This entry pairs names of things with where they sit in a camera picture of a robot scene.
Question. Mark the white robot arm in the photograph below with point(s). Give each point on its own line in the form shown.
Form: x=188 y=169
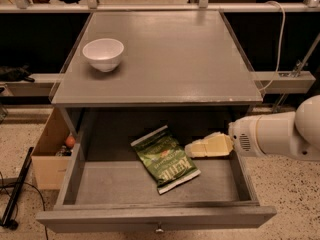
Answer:
x=293 y=134

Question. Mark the grey open drawer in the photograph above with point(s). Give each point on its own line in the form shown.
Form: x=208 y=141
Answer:
x=107 y=188

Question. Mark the black floor bar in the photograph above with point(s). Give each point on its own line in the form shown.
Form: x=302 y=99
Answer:
x=15 y=184

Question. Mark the green jalapeno chip bag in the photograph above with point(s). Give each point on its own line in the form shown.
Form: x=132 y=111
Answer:
x=165 y=159

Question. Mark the black object on ledge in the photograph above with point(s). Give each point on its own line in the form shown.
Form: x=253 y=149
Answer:
x=15 y=74

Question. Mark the orange ball in box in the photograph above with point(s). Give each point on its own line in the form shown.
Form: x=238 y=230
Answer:
x=70 y=142

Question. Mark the white bowl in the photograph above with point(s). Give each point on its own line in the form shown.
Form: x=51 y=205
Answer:
x=104 y=54

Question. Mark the cardboard box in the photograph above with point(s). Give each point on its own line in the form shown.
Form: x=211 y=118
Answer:
x=51 y=156

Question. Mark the silver drawer knob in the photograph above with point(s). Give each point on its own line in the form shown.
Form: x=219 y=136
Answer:
x=159 y=230

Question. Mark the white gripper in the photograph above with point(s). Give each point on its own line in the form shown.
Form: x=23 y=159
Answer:
x=242 y=135

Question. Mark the grey wooden cabinet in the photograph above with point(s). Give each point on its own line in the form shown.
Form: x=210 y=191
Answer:
x=179 y=68

